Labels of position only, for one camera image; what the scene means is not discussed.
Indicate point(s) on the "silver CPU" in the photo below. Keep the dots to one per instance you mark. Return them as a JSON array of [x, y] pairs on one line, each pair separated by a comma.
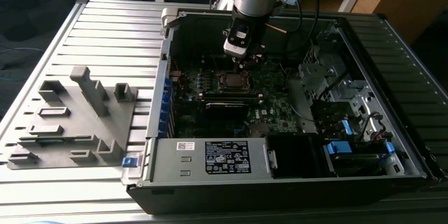
[[234, 80]]

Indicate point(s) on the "black RAM slot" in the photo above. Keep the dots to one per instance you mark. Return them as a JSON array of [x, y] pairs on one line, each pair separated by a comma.
[[232, 99], [231, 95]]

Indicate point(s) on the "silver metal drive cage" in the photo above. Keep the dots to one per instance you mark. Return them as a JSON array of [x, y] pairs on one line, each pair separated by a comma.
[[315, 72]]

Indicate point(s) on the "grey case latch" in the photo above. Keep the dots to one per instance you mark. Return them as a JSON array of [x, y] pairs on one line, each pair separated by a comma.
[[170, 16]]

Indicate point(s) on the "black graphics card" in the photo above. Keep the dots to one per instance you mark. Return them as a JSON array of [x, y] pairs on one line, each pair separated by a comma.
[[227, 106]]

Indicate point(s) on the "green motherboard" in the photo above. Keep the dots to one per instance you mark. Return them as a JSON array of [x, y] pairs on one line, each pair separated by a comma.
[[276, 113]]

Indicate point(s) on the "brown chipset heatsink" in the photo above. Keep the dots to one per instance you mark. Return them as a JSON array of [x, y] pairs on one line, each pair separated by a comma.
[[259, 128]]

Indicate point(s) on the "blue disk carrier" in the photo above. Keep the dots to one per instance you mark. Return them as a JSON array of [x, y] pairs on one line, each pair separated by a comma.
[[338, 147], [346, 127]]

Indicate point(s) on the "black fan shroud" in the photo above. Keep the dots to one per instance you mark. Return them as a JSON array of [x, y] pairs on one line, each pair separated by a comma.
[[294, 155]]

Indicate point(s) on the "grey power supply unit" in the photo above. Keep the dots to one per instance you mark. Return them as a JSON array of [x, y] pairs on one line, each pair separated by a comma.
[[175, 161]]

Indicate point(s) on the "blue case latch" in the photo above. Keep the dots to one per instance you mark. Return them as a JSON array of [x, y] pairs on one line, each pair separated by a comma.
[[128, 161]]

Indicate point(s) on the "black PC case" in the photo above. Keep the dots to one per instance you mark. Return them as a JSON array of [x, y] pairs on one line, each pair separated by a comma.
[[244, 197]]

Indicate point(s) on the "grey parts rack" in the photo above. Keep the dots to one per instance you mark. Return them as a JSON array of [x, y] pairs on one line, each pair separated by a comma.
[[80, 129]]

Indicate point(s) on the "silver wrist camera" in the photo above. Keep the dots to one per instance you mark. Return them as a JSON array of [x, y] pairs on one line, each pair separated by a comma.
[[235, 50]]

